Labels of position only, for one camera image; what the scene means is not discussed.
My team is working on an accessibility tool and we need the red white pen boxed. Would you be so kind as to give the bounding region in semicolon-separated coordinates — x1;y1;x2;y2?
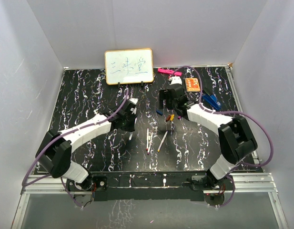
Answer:
146;128;149;151

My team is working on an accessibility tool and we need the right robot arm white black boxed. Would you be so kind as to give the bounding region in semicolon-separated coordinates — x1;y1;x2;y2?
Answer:
159;84;257;189

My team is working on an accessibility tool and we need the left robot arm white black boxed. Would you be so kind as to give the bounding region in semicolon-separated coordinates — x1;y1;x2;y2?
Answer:
35;98;138;190

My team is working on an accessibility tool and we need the purple tipped white pen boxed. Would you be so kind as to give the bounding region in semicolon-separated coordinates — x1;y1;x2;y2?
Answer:
147;133;153;155

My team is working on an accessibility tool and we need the orange tipped white pen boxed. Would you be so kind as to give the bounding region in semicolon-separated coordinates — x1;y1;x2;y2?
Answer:
157;131;168;152

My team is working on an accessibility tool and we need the orange card box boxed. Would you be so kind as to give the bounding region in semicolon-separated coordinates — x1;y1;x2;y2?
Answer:
185;78;201;92

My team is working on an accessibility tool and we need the blue stapler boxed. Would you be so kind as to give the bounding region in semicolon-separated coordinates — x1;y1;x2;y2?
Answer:
202;88;221;111

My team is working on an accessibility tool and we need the yellow framed whiteboard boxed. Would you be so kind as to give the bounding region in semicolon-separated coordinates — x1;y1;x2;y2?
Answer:
104;48;154;85

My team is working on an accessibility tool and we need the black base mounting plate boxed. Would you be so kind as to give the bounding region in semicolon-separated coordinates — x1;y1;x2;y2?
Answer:
66;171;233;201

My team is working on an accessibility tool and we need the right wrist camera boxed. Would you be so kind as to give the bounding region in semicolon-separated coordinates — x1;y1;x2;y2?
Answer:
168;75;182;85

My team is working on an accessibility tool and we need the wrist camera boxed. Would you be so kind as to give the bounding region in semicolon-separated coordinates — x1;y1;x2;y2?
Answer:
168;75;182;85
128;98;138;115

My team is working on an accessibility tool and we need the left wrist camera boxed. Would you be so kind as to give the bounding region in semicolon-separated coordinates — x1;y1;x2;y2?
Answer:
128;98;138;115

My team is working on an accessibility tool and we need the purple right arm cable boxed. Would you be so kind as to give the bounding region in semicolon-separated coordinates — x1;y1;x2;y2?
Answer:
172;65;274;167

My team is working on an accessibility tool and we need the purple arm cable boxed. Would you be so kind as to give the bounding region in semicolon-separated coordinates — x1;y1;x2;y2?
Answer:
172;65;274;167
21;87;130;187

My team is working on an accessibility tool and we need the aluminium frame rail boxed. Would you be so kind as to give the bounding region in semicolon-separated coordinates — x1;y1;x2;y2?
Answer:
22;172;277;194

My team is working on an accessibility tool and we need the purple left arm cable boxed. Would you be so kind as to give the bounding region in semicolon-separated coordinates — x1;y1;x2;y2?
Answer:
21;87;130;187

